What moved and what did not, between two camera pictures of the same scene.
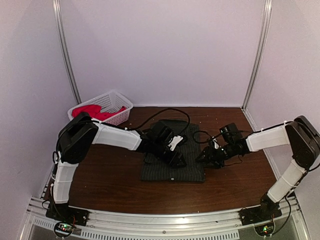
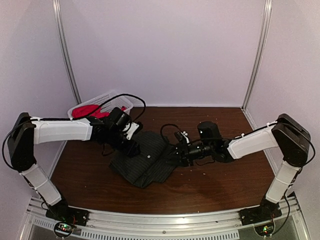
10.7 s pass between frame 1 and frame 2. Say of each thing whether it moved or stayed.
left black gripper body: moved
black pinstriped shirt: moved
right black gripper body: moved
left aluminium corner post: stayed
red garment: stayed
